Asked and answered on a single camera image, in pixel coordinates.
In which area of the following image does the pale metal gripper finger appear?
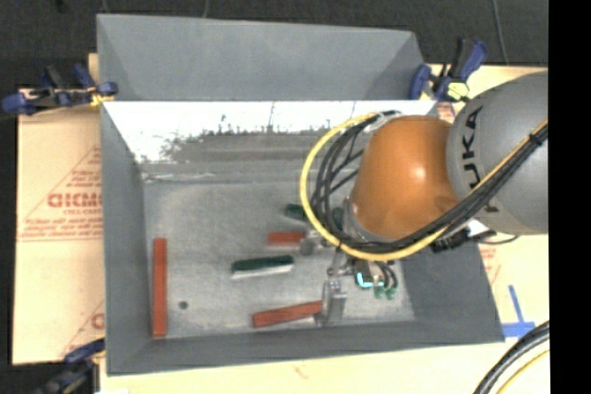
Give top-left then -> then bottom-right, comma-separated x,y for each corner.
317,281 -> 349,328
298,231 -> 327,257

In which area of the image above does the red-brown flat block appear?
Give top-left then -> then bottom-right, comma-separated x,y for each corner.
151,237 -> 169,339
266,231 -> 307,247
251,300 -> 324,329

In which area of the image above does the dark green flat block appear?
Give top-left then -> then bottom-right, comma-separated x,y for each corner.
283,203 -> 345,228
230,254 -> 296,281

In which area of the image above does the grey metal bin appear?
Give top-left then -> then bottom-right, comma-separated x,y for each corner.
95,13 -> 505,376

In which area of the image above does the brown cardboard board red print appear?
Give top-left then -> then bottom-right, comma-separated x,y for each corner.
11,52 -> 549,366

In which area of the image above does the black cylinder on white bracket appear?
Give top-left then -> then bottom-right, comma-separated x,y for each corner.
429,220 -> 498,253

